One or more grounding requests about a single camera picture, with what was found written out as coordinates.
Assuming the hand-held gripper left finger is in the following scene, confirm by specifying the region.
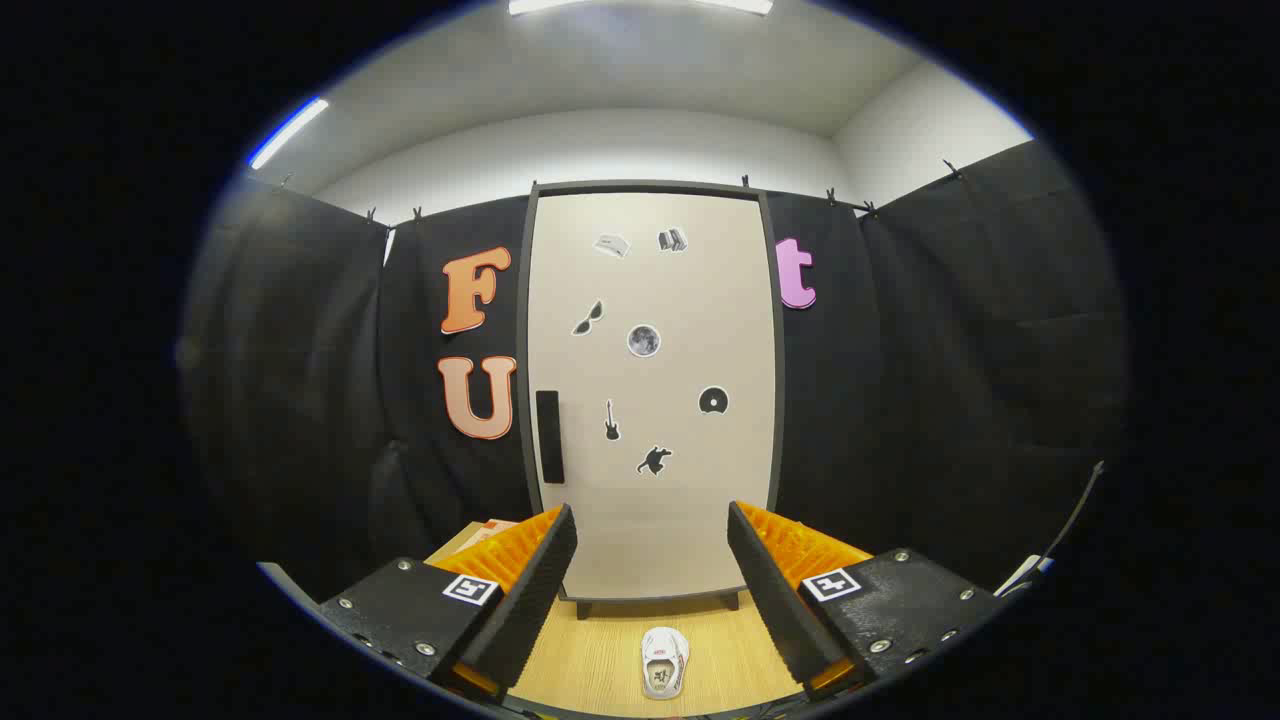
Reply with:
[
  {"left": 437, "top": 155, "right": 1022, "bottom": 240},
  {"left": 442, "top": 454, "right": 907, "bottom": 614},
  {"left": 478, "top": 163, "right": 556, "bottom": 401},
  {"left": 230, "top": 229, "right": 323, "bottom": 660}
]
[{"left": 318, "top": 503, "right": 579, "bottom": 701}]

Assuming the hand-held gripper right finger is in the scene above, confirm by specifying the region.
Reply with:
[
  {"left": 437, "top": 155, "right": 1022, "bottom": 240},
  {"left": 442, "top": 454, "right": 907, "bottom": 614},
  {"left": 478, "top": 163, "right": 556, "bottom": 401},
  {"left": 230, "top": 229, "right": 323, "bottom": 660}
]
[{"left": 727, "top": 500, "right": 1004, "bottom": 698}]

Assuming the white canvas shoe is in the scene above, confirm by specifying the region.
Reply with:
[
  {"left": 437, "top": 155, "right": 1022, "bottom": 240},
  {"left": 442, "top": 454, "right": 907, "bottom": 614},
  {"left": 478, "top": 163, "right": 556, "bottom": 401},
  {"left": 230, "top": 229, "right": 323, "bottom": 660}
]
[{"left": 641, "top": 627, "right": 691, "bottom": 700}]

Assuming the dark grey shoe cabinet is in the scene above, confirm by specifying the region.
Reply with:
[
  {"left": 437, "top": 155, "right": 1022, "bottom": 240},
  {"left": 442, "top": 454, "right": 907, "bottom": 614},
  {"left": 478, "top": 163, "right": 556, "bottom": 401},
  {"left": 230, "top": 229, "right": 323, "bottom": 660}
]
[{"left": 515, "top": 180, "right": 788, "bottom": 621}]

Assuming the stack of books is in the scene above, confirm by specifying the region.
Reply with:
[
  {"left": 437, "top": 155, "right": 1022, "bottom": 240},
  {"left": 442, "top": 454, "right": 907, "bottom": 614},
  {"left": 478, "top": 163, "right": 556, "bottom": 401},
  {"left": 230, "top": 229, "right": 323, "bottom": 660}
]
[{"left": 450, "top": 518, "right": 521, "bottom": 556}]

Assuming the long ceiling light strip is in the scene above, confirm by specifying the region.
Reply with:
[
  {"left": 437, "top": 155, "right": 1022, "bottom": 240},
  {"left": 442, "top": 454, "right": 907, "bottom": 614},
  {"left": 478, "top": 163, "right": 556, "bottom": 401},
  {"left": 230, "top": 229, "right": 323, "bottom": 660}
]
[{"left": 248, "top": 97, "right": 329, "bottom": 171}]

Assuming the wide ceiling light panel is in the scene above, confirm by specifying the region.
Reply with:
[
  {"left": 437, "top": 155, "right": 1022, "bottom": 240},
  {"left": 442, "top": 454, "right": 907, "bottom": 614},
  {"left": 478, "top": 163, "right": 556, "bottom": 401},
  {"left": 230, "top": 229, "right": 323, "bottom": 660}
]
[{"left": 508, "top": 0, "right": 774, "bottom": 16}]

